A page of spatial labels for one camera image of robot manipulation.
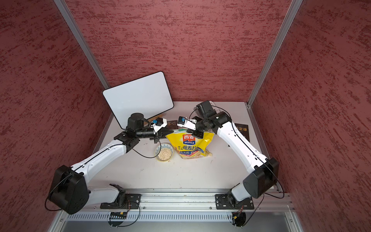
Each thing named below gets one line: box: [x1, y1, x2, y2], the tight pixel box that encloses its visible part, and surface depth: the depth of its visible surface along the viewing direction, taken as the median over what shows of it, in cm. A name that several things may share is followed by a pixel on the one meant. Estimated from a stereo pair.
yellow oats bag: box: [165, 130, 215, 160], surface depth 81 cm
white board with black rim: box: [102, 71, 174, 130], surface depth 95 cm
